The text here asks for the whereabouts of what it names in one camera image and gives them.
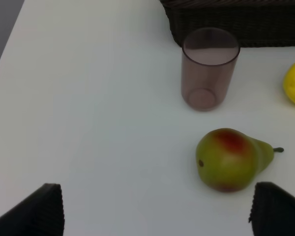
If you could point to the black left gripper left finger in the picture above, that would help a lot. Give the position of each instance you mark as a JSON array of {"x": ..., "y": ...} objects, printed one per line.
[{"x": 39, "y": 214}]

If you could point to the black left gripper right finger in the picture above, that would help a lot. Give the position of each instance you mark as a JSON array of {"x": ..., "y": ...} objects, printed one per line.
[{"x": 273, "y": 211}]

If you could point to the green red pear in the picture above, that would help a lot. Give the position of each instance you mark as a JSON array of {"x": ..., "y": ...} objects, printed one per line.
[{"x": 228, "y": 160}]

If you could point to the translucent purple plastic cup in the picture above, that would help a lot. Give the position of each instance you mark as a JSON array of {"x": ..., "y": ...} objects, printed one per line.
[{"x": 209, "y": 57}]

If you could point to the dark brown wicker basket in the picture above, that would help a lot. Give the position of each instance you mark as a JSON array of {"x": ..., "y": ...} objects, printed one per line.
[{"x": 255, "y": 23}]

